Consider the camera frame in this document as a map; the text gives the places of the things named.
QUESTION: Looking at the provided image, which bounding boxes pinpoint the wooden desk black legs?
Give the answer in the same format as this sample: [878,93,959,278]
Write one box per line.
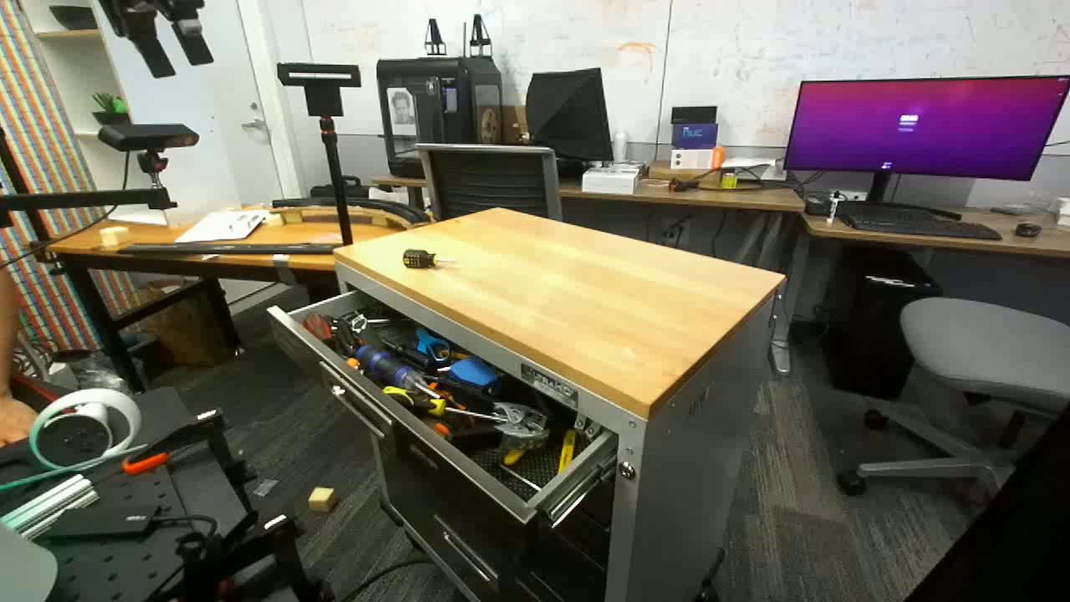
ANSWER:
[44,204,413,393]

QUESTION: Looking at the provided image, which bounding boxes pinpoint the wide monitor purple screen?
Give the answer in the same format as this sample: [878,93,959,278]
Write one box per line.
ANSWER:
[783,72,1070,210]

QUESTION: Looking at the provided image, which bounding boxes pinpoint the black tilted monitor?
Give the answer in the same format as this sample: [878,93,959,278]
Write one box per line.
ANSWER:
[521,66,616,169]

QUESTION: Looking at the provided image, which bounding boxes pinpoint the grey tool cabinet wood top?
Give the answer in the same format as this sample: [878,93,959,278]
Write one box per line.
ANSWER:
[335,204,788,602]

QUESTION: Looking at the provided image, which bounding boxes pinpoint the black camera on pole stand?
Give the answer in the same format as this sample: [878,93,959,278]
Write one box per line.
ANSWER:
[272,60,372,247]

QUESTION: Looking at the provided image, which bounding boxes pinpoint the orange grey Craftsman screwdriver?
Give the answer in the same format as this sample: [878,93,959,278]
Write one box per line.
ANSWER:
[302,309,341,344]

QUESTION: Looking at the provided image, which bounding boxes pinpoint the black mesh office chair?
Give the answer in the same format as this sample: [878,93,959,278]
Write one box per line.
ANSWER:
[413,139,565,224]

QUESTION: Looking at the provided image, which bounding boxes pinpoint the black bin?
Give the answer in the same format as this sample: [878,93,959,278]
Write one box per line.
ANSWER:
[828,247,938,402]

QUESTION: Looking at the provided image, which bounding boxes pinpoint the long wooden desk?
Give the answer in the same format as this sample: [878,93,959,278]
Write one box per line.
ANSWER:
[372,162,1070,377]

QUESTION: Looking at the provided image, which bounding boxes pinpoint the black 3D printer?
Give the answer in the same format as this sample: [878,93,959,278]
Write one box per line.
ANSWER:
[375,54,506,179]

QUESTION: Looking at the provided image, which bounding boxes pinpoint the white paper sheet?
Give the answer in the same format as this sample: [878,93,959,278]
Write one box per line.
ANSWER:
[174,207,272,247]

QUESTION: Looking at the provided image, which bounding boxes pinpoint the grey office chair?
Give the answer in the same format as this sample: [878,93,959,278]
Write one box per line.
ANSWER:
[837,294,1070,499]

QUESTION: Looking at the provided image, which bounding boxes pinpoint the black breadboard table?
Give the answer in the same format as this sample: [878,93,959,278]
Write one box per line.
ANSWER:
[0,382,259,602]

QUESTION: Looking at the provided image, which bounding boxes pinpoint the grey metal tool drawer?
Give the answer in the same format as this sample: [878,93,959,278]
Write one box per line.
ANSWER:
[265,288,623,529]

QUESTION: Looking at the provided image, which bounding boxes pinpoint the black yellow handle tool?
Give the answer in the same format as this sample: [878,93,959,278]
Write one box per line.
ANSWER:
[378,382,447,419]

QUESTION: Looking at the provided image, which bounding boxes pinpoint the orange handle clamp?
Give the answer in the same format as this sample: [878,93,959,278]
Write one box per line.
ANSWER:
[117,447,174,478]

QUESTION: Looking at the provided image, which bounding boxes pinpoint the white tape roll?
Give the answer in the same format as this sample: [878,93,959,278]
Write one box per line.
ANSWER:
[27,383,144,474]

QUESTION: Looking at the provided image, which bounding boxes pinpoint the black horizontal beam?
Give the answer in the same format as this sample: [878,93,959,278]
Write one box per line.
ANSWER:
[0,182,181,226]

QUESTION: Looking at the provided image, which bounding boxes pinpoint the white shelf unit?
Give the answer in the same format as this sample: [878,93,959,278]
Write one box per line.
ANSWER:
[20,0,146,212]

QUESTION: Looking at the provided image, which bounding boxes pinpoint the blue black handle screwdriver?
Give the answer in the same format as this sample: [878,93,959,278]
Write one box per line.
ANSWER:
[352,344,432,393]

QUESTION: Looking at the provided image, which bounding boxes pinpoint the black camera on clamp mount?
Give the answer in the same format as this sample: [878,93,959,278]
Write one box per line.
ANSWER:
[95,121,205,179]

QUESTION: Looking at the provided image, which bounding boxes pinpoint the black keyboard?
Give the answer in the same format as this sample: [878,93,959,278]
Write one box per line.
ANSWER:
[837,204,1006,245]

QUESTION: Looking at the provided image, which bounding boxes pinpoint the brown cardboard box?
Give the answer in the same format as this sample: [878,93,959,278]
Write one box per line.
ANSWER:
[136,279,245,372]

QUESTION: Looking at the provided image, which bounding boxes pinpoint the blue box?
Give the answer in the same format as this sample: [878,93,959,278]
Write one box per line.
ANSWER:
[669,104,722,152]

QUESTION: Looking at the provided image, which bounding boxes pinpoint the blue plastic block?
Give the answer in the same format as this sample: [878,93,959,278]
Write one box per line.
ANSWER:
[446,357,508,393]

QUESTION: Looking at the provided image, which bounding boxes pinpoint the white box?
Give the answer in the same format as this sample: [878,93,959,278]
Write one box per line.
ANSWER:
[578,160,644,198]

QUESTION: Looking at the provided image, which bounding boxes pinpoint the grey pliers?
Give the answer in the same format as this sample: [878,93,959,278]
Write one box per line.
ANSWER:
[446,399,553,444]

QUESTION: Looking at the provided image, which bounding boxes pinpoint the small green plant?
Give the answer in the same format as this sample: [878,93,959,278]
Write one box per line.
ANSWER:
[89,89,134,128]

